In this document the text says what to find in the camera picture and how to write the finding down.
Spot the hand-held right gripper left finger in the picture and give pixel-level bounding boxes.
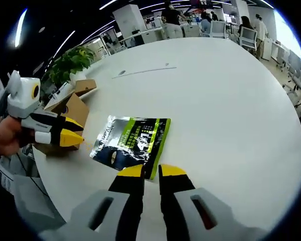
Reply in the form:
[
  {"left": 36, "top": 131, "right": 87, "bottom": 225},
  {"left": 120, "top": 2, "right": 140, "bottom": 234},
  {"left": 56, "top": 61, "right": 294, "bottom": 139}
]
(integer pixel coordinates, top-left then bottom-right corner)
[{"left": 40, "top": 164, "right": 145, "bottom": 241}]

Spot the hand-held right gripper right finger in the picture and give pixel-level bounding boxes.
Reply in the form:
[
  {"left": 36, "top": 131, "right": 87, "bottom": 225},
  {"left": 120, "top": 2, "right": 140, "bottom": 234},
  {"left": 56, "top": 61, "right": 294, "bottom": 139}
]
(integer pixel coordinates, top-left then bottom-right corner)
[{"left": 158, "top": 164, "right": 266, "bottom": 241}]

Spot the brown cardboard shoe box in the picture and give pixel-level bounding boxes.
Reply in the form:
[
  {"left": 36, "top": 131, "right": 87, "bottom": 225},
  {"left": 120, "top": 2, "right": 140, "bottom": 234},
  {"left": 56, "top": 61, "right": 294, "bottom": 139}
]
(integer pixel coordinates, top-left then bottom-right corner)
[{"left": 44, "top": 79, "right": 98, "bottom": 151}]

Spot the green silver soft pouch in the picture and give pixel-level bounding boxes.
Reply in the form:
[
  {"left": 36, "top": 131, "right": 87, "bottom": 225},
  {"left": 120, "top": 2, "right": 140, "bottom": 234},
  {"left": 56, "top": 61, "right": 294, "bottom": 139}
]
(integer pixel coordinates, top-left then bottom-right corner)
[{"left": 89, "top": 115, "right": 172, "bottom": 180}]

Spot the person's left hand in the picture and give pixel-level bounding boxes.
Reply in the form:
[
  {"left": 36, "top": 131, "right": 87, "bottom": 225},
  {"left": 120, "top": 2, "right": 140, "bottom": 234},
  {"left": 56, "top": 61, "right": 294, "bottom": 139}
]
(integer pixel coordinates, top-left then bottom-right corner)
[{"left": 0, "top": 116, "right": 37, "bottom": 158}]

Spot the green potted plant white pot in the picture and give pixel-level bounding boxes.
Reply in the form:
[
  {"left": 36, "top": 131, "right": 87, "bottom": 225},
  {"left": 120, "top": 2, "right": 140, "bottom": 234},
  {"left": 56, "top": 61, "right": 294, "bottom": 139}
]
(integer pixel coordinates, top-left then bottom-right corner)
[{"left": 47, "top": 46, "right": 96, "bottom": 86}]

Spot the white office chair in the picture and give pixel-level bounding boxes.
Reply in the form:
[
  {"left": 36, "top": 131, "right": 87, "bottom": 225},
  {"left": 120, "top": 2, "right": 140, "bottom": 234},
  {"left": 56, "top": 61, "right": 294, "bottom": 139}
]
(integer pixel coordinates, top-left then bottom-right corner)
[
  {"left": 209, "top": 20, "right": 227, "bottom": 38},
  {"left": 239, "top": 26, "right": 258, "bottom": 53}
]

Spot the black cable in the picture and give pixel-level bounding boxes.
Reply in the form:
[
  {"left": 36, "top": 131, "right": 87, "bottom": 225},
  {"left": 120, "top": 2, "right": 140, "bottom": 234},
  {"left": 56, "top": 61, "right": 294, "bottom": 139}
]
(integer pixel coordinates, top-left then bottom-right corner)
[{"left": 17, "top": 153, "right": 49, "bottom": 197}]

